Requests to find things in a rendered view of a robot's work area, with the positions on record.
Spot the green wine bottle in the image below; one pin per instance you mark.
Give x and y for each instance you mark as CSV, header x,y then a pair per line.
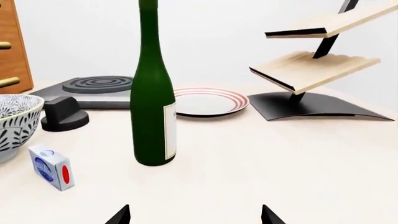
x,y
153,93

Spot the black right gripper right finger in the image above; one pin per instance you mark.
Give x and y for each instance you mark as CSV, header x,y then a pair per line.
x,y
269,217

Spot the small white blue box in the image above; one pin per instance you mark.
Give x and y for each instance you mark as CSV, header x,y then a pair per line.
x,y
51,168

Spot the white bowl with leaf pattern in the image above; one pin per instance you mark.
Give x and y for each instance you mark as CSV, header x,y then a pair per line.
x,y
15,121

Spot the tiered wooden shelf black stand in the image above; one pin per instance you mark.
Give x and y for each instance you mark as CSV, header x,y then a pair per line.
x,y
314,70

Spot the white plate with red rings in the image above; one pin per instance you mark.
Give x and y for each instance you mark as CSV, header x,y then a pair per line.
x,y
211,102

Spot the wooden drawer cabinet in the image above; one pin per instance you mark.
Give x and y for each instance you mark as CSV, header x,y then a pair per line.
x,y
12,46

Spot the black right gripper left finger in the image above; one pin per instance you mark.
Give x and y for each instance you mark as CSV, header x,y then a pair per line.
x,y
122,217

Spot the black stove knob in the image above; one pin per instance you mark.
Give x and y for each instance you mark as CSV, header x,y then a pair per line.
x,y
63,114

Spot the grey electric hot plate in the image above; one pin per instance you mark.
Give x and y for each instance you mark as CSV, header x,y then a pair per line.
x,y
93,88

